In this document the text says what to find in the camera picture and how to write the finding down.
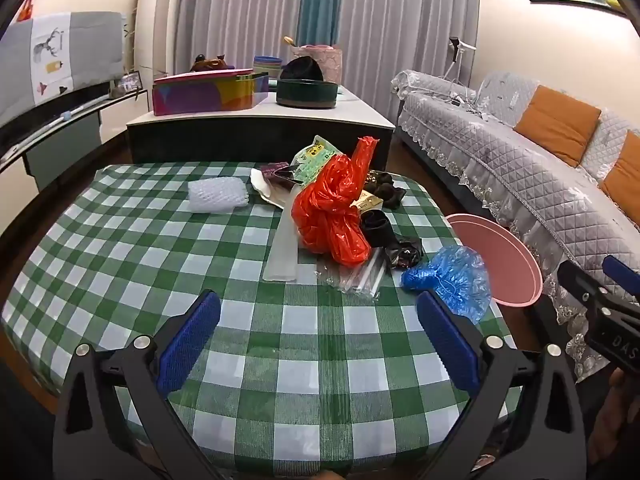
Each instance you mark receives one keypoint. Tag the grey television dust cover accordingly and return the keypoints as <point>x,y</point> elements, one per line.
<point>90,45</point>

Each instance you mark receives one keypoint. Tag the black plastic roll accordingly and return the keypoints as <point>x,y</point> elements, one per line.
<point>377,225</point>

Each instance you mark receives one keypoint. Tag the gold packet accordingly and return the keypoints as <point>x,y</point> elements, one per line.
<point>370,202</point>

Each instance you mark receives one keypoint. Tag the white paper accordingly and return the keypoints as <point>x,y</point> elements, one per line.
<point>267,190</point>

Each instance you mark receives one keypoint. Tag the teal curtain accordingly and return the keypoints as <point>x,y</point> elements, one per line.
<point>320,0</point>

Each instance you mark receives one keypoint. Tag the stack of plastic bowls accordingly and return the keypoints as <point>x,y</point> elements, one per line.
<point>265,66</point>

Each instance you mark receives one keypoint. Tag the green round tin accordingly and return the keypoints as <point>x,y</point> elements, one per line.
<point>305,94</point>

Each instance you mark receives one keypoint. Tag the small yellow object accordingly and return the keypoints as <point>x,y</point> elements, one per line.
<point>288,41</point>

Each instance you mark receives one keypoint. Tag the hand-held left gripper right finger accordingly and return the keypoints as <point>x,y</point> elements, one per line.
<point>445,340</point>

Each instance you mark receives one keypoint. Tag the white top coffee table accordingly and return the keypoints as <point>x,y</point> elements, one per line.
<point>300,115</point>

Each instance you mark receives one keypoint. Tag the person's right hand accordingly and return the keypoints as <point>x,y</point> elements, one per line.
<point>620,420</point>

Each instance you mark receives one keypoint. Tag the black shiny wrapper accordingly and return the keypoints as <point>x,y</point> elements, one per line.
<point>407,252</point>

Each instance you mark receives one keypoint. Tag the black hat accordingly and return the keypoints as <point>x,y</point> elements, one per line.
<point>300,67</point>

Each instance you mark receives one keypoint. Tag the red plastic bag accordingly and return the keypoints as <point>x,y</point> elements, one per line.
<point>325,210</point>

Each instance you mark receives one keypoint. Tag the small photo frame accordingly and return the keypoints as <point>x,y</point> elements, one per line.
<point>131,82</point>

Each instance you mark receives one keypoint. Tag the purple packet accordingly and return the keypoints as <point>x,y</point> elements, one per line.
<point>275,169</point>

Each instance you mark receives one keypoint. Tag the grey curtain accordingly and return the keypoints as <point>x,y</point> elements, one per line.
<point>400,25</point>
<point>235,10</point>

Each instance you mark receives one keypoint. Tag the television cabinet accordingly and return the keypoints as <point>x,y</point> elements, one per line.
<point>60,145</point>

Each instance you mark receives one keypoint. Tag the pink plastic bin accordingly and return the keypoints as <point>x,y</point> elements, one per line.
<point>495,255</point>

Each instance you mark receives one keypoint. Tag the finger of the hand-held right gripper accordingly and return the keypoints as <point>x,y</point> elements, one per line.
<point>620,271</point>
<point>580,285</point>

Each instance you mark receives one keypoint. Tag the translucent white plastic strip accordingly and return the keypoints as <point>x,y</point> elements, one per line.
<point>282,250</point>

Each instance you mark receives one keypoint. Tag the green yellow snack packet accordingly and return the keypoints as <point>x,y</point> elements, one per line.
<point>315,157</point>

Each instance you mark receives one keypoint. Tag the orange cushion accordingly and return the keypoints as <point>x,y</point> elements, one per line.
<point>555,125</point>
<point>625,175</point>

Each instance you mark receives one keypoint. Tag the grey quilted sofa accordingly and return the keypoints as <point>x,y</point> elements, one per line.
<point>500,145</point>

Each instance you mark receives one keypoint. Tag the brown teapot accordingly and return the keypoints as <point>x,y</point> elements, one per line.
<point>207,64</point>

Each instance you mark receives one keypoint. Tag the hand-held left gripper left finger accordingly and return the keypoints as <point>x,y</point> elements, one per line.
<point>190,340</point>

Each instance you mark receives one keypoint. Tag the pink lace basket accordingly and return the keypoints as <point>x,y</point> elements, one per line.
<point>330,62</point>

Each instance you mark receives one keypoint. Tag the colourful tin box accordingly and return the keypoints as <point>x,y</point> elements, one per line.
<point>200,92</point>

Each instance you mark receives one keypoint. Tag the clear plastic wrapper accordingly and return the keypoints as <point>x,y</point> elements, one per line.
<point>360,277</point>

